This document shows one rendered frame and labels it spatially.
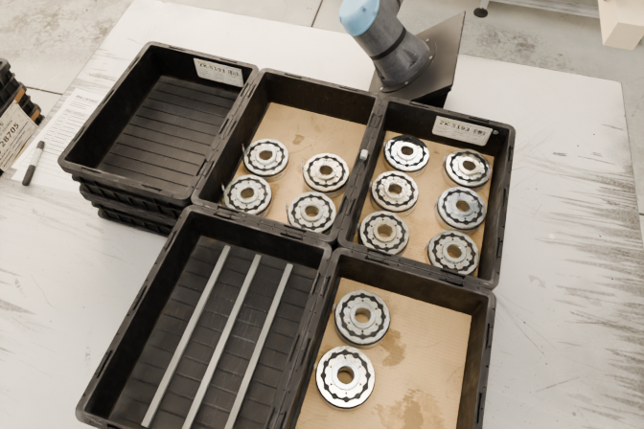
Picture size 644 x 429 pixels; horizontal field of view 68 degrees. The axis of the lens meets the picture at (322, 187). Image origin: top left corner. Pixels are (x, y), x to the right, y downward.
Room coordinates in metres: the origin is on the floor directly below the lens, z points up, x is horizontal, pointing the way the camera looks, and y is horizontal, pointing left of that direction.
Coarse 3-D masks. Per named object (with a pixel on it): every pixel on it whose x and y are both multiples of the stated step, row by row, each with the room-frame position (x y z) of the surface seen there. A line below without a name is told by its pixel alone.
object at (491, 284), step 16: (384, 112) 0.73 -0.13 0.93; (432, 112) 0.73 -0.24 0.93; (448, 112) 0.73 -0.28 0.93; (512, 128) 0.69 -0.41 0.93; (368, 144) 0.64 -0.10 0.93; (512, 144) 0.65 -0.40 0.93; (368, 160) 0.59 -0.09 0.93; (512, 160) 0.60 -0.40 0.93; (352, 192) 0.51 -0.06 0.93; (352, 208) 0.48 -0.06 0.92; (496, 240) 0.41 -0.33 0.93; (384, 256) 0.38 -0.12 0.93; (400, 256) 0.38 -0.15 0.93; (496, 256) 0.39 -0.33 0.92; (432, 272) 0.35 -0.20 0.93; (448, 272) 0.35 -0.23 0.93; (496, 272) 0.35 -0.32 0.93
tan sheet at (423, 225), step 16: (432, 144) 0.72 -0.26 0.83; (432, 160) 0.67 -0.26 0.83; (416, 176) 0.62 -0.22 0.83; (432, 176) 0.63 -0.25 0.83; (368, 192) 0.58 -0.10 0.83; (432, 192) 0.58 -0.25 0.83; (480, 192) 0.58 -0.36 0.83; (368, 208) 0.54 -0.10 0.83; (416, 208) 0.54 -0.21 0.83; (432, 208) 0.54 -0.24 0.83; (416, 224) 0.50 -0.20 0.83; (432, 224) 0.50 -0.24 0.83; (416, 240) 0.46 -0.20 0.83; (480, 240) 0.46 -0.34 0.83; (416, 256) 0.42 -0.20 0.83
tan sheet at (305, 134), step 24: (264, 120) 0.78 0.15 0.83; (288, 120) 0.78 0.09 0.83; (312, 120) 0.78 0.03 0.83; (336, 120) 0.79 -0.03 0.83; (288, 144) 0.71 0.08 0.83; (312, 144) 0.71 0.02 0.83; (336, 144) 0.71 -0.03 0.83; (240, 168) 0.63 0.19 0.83; (288, 192) 0.57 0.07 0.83; (264, 216) 0.51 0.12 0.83; (312, 216) 0.51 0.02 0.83
